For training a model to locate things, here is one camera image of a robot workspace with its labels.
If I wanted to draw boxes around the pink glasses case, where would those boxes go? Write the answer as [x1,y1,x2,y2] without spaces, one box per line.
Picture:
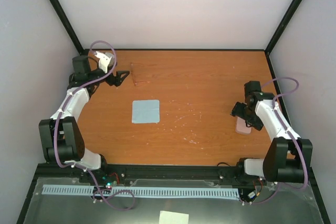
[235,117,251,135]

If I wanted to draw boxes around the light blue cleaning cloth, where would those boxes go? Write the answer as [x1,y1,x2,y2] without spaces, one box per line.
[132,100,160,124]

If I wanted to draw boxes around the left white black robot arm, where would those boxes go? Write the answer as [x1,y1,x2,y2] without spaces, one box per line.
[38,51,130,184]

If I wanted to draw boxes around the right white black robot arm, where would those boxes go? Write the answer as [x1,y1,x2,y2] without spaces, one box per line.
[231,81,313,188]

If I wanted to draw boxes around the transparent red sunglasses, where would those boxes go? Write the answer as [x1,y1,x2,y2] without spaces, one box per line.
[130,62,157,87]

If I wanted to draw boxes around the pale yellow paper note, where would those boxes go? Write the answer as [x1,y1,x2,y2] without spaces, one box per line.
[159,211,189,224]

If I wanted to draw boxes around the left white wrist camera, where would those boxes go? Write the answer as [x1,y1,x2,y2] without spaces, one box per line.
[94,51,115,73]

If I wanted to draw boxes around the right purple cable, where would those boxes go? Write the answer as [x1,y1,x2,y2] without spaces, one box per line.
[240,77,309,206]

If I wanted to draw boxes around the left black frame post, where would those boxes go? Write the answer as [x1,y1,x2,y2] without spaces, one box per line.
[49,0,84,54]

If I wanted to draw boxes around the black frame post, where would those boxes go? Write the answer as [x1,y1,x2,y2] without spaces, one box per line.
[265,0,303,57]
[49,0,84,54]

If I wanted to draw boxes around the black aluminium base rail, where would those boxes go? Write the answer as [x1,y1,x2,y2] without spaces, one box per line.
[36,163,314,186]

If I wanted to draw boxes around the light blue slotted cable duct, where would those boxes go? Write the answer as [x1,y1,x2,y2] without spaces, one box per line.
[41,185,239,200]

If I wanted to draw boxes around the right black frame post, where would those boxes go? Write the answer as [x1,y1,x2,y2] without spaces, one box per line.
[265,0,303,57]

